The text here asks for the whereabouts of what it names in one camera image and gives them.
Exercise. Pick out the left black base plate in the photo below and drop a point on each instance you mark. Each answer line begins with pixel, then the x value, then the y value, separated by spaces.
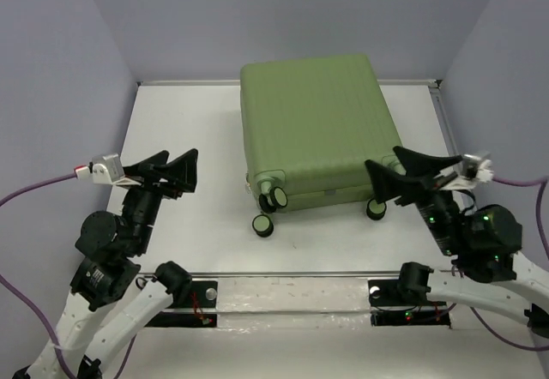
pixel 197 310

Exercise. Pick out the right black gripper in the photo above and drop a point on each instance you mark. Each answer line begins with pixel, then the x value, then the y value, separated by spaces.
pixel 417 181

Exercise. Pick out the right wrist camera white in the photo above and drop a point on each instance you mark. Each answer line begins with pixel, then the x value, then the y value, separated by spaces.
pixel 476 168

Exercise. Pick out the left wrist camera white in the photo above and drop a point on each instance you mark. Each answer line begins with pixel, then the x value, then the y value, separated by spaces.
pixel 105 169

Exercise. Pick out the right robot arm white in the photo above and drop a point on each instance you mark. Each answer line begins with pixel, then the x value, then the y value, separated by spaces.
pixel 489 270

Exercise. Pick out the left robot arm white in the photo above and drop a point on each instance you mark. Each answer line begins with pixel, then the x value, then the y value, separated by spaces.
pixel 80 345

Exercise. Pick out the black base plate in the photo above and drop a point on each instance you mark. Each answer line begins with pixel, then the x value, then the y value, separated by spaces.
pixel 389 308
pixel 197 310

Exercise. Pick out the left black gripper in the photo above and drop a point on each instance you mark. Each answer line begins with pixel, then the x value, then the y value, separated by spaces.
pixel 183 171

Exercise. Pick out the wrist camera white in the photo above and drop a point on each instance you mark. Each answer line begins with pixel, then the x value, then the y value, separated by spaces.
pixel 476 168
pixel 105 169

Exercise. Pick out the aluminium rail front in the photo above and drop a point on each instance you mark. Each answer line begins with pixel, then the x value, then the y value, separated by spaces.
pixel 290 274

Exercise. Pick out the green hard-shell suitcase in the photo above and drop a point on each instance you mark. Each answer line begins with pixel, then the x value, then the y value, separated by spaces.
pixel 309 124

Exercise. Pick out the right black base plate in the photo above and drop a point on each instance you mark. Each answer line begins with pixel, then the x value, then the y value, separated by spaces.
pixel 389 308

